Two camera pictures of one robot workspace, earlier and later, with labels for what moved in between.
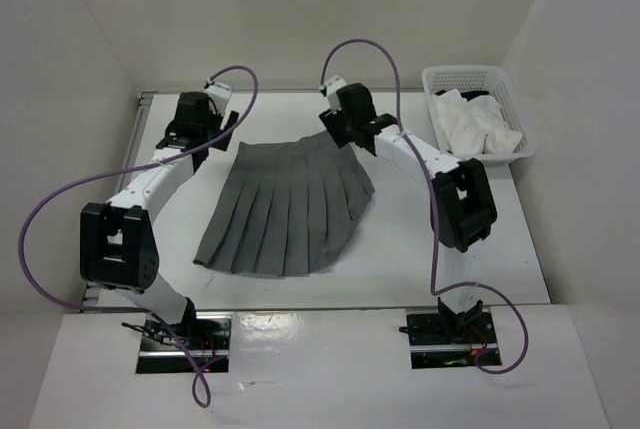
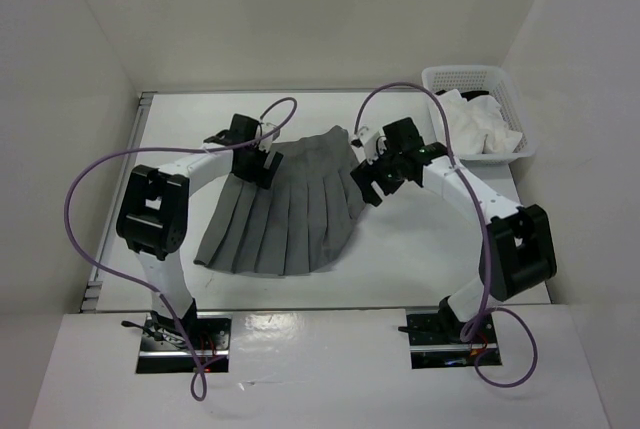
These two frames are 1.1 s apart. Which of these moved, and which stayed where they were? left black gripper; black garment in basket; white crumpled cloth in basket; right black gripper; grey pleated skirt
Moved: left black gripper; right black gripper
Stayed: white crumpled cloth in basket; black garment in basket; grey pleated skirt
